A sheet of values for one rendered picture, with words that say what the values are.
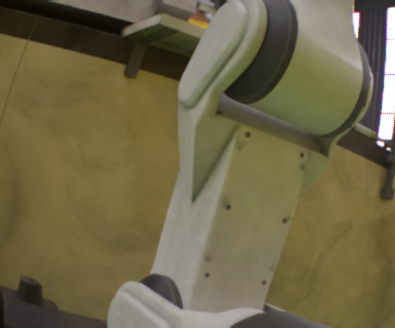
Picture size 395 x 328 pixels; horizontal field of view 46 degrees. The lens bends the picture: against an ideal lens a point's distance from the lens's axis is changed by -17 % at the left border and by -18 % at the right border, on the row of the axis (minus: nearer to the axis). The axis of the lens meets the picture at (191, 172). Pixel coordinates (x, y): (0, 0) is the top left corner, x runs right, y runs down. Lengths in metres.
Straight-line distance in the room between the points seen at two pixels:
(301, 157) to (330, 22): 0.17
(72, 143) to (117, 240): 0.24
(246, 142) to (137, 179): 0.70
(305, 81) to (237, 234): 0.18
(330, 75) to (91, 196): 0.78
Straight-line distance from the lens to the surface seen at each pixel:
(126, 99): 1.23
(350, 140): 1.60
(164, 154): 1.26
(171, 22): 1.09
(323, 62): 0.54
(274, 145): 0.59
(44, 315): 0.79
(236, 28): 0.52
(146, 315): 0.54
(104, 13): 1.24
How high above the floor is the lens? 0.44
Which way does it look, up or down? 3 degrees up
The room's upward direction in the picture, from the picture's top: 14 degrees clockwise
